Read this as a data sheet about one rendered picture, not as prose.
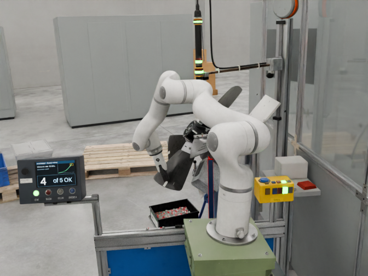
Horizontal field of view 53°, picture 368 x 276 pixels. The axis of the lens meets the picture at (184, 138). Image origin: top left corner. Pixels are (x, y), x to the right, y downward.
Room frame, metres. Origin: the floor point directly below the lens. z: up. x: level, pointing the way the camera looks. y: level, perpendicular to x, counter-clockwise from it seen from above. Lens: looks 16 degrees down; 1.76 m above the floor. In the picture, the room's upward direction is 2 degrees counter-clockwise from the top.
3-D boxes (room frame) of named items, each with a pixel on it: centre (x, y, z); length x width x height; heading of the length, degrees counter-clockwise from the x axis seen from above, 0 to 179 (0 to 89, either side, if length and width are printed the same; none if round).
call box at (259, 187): (1.60, -0.41, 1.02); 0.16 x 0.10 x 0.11; 94
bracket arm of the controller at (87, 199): (1.53, 0.51, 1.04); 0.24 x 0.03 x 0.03; 94
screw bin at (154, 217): (1.73, 0.07, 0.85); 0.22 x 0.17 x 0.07; 110
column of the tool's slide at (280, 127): (2.40, -0.65, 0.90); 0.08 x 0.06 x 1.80; 39
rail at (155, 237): (1.57, -0.02, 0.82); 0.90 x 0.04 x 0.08; 94
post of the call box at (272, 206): (1.60, -0.41, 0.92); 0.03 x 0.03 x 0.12; 4
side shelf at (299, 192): (2.10, -0.63, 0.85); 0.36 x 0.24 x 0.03; 4
